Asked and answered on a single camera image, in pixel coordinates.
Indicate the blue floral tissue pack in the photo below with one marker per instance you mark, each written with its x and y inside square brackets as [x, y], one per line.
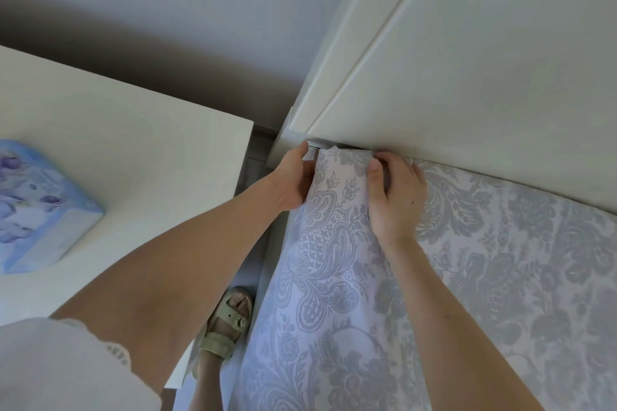
[38, 213]

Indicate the cream nightstand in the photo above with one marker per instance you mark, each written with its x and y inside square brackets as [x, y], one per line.
[144, 136]

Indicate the person's left hand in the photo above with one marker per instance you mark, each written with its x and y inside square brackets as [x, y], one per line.
[287, 182]

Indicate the person's right beige sandal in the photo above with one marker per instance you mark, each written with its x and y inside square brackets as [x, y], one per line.
[219, 343]

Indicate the person's right forearm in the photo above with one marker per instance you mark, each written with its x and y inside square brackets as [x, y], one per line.
[448, 338]

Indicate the person's white lace dress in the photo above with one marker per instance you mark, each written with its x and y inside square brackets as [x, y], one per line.
[58, 367]

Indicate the person's right hand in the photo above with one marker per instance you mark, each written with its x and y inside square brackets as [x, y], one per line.
[402, 203]

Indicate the person's right leg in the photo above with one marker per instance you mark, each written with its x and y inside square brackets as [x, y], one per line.
[207, 386]

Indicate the white floral bed sheet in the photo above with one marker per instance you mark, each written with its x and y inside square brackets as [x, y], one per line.
[530, 280]

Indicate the person's left forearm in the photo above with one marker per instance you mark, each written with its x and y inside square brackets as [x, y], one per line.
[168, 271]

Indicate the cream headboard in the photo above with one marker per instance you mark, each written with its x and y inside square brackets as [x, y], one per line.
[458, 64]

